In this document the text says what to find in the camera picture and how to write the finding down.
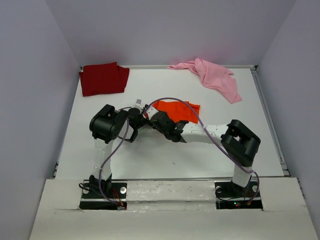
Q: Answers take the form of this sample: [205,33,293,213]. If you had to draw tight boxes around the orange t-shirt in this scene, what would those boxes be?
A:
[152,100,199,124]

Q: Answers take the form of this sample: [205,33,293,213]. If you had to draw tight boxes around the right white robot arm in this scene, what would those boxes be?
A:
[146,108,261,196]

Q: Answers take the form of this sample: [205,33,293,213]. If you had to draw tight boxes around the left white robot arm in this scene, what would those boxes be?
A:
[89,101,147,198]

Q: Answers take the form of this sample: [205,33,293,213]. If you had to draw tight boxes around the dark red folded t-shirt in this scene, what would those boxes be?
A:
[79,62,130,97]

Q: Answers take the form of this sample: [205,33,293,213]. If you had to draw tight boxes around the pink t-shirt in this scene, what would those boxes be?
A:
[167,58,242,104]

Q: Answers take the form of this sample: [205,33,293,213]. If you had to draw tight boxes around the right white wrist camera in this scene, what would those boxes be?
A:
[143,106,159,120]

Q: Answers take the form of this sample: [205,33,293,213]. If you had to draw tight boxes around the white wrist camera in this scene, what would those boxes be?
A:
[134,99,144,111]
[143,106,159,120]

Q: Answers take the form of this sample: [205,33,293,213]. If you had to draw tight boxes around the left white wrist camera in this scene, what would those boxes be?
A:
[134,99,144,111]

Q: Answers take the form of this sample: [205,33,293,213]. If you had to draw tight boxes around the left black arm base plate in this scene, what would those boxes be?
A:
[78,181,128,211]

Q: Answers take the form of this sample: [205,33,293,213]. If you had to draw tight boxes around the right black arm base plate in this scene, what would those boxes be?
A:
[214,181,263,210]

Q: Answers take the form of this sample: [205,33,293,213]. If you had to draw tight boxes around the aluminium table edge rail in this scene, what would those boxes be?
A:
[250,65,291,177]

